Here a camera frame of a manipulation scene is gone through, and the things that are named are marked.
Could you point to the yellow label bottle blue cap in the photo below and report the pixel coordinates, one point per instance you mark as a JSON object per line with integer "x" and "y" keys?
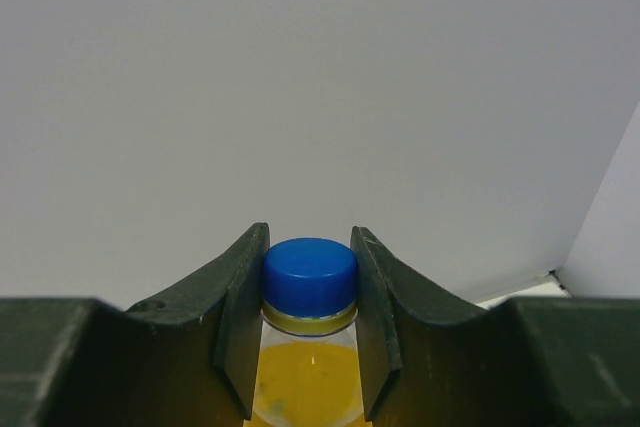
{"x": 308, "y": 367}

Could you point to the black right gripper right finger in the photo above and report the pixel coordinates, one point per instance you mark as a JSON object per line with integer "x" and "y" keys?
{"x": 430, "y": 358}

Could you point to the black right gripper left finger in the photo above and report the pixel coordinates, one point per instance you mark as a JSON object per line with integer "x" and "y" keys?
{"x": 186, "y": 356}

